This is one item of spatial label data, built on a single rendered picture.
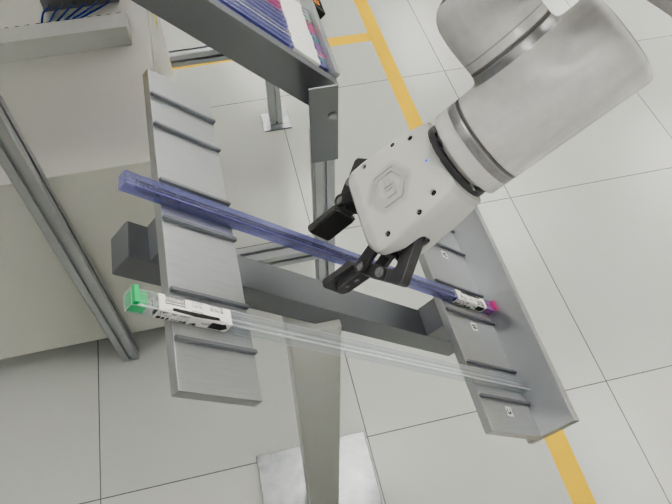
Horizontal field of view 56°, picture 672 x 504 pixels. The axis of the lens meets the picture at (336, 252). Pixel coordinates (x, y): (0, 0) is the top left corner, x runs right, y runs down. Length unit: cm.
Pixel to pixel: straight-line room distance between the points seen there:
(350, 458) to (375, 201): 98
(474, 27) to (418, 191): 14
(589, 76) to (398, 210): 18
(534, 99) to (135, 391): 129
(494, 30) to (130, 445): 128
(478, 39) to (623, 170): 165
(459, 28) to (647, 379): 133
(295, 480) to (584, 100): 113
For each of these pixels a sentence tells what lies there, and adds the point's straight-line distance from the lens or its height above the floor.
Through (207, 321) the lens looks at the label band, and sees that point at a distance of 47.
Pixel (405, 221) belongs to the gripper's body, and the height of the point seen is 100.
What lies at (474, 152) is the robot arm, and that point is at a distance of 53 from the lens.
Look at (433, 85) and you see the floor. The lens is 227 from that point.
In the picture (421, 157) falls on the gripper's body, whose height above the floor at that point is 103.
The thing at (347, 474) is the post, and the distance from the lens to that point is 148.
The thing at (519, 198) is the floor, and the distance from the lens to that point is 195.
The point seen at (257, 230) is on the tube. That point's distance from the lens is 57.
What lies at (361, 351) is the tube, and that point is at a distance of 57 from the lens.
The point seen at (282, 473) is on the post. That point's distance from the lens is 148.
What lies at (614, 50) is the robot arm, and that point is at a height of 114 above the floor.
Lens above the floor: 143
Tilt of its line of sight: 54 degrees down
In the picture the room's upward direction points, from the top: straight up
